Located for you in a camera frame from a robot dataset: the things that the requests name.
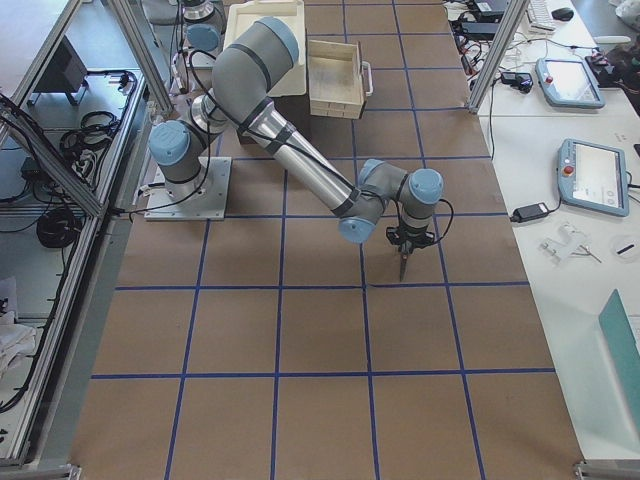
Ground near teach pendant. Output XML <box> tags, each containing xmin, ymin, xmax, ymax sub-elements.
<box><xmin>557</xmin><ymin>139</ymin><xmax>629</xmax><ymax>217</ymax></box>

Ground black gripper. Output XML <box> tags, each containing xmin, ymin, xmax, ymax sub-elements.
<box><xmin>385</xmin><ymin>225</ymin><xmax>433</xmax><ymax>255</ymax></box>

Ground black power adapter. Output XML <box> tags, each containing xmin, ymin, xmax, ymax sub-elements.
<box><xmin>510</xmin><ymin>202</ymin><xmax>550</xmax><ymax>223</ymax></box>

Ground teal laptop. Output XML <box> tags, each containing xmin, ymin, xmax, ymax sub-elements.
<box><xmin>598</xmin><ymin>289</ymin><xmax>639</xmax><ymax>373</ymax></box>

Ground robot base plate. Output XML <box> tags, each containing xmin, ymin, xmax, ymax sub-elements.
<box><xmin>143</xmin><ymin>156</ymin><xmax>232</xmax><ymax>221</ymax></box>

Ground clear plastic bracket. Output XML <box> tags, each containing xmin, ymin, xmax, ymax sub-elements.
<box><xmin>540</xmin><ymin>223</ymin><xmax>590</xmax><ymax>266</ymax></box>

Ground black computer mouse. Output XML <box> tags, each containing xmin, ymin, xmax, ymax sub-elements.
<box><xmin>551</xmin><ymin>7</ymin><xmax>574</xmax><ymax>22</ymax></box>

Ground teach pendant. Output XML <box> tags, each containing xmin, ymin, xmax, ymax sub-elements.
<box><xmin>535</xmin><ymin>58</ymin><xmax>606</xmax><ymax>109</ymax></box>
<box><xmin>557</xmin><ymin>139</ymin><xmax>629</xmax><ymax>217</ymax></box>

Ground far teach pendant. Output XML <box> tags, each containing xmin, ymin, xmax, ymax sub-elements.
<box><xmin>535</xmin><ymin>58</ymin><xmax>606</xmax><ymax>109</ymax></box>

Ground aluminium frame post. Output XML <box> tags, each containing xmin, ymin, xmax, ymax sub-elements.
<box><xmin>467</xmin><ymin>0</ymin><xmax>528</xmax><ymax>114</ymax></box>

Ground orange grey scissors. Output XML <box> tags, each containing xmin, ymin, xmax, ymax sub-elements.
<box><xmin>399</xmin><ymin>248</ymin><xmax>410</xmax><ymax>282</ymax></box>

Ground light wooden drawer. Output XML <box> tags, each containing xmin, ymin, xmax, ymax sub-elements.
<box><xmin>307</xmin><ymin>40</ymin><xmax>374</xmax><ymax>120</ymax></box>

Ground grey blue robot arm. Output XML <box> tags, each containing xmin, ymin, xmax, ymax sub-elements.
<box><xmin>149</xmin><ymin>17</ymin><xmax>443</xmax><ymax>256</ymax></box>
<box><xmin>179</xmin><ymin>0</ymin><xmax>227</xmax><ymax>53</ymax></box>

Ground cream plastic tray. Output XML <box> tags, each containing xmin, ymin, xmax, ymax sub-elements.
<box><xmin>223</xmin><ymin>1</ymin><xmax>307</xmax><ymax>97</ymax></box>

